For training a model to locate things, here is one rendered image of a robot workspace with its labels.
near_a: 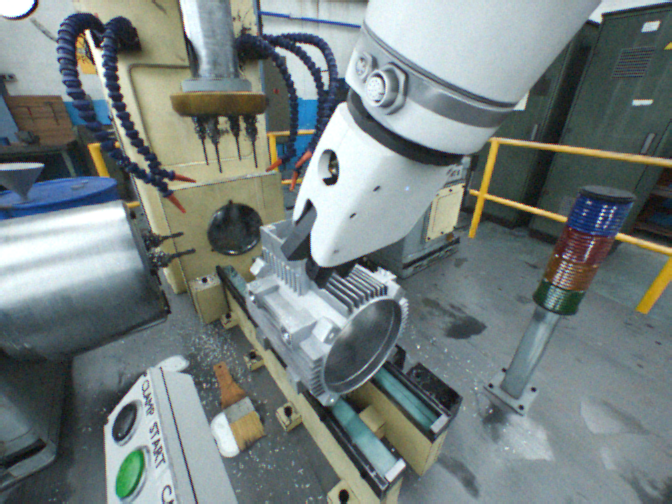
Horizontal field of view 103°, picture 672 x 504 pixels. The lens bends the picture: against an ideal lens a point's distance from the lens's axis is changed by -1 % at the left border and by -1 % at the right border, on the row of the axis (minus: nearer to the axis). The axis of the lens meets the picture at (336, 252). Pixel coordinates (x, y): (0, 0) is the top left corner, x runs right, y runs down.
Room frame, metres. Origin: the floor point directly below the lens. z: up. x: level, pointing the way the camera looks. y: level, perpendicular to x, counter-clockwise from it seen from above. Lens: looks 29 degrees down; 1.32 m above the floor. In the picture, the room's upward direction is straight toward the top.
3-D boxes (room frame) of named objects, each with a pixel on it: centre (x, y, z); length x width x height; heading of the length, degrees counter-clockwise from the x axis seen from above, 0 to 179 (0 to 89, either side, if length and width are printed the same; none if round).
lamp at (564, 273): (0.35, -0.36, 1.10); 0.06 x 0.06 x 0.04
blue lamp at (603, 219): (0.35, -0.36, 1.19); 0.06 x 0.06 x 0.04
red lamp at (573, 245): (0.35, -0.36, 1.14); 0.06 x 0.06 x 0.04
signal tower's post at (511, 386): (0.35, -0.36, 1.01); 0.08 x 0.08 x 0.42; 38
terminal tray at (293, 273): (0.38, 0.04, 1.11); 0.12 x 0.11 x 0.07; 39
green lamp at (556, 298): (0.35, -0.36, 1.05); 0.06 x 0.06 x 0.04
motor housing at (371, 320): (0.35, 0.02, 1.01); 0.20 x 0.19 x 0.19; 39
